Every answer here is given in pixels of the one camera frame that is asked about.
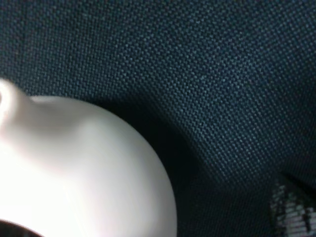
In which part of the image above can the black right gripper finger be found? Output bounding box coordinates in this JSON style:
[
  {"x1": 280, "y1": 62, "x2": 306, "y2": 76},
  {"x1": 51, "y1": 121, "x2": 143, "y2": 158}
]
[{"x1": 270, "y1": 184, "x2": 316, "y2": 237}]

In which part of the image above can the cream ceramic teapot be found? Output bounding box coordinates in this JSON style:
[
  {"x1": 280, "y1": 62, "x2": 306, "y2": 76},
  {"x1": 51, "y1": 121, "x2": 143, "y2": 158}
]
[{"x1": 0, "y1": 79, "x2": 177, "y2": 237}]

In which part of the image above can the black tablecloth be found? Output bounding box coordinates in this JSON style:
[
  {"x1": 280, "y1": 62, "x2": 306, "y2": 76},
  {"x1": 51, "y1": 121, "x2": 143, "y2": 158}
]
[{"x1": 0, "y1": 0, "x2": 316, "y2": 237}]

